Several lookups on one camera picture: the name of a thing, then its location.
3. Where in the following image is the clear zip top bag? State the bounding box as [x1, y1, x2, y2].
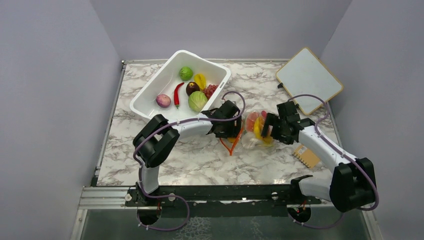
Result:
[219, 109, 277, 157]

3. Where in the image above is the white plastic bin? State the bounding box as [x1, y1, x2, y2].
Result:
[129, 50, 231, 121]

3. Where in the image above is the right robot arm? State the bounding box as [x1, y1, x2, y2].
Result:
[261, 101, 380, 213]

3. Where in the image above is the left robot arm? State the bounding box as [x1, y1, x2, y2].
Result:
[132, 100, 245, 206]

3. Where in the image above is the red chili in bag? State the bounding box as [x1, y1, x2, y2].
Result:
[261, 110, 267, 119]

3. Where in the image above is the small yellow notebook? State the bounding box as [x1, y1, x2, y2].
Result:
[292, 144, 320, 169]

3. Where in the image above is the red grapes bunch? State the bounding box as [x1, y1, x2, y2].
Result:
[202, 84, 218, 100]

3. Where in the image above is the green cabbage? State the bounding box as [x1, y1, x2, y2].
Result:
[188, 91, 208, 113]

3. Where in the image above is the dark purple fruit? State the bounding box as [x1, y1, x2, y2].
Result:
[185, 81, 200, 96]

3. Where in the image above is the yellow bell pepper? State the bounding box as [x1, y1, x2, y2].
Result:
[193, 73, 207, 91]

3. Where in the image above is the red chili pepper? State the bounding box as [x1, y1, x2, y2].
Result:
[173, 82, 184, 109]

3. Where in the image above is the small green lime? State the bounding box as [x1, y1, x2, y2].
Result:
[179, 66, 194, 81]

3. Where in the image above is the purple onion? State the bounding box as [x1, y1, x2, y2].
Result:
[155, 94, 172, 108]

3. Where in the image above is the white board wooden frame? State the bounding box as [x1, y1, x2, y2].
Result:
[275, 47, 344, 102]

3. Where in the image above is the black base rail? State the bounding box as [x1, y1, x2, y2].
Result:
[90, 177, 324, 220]

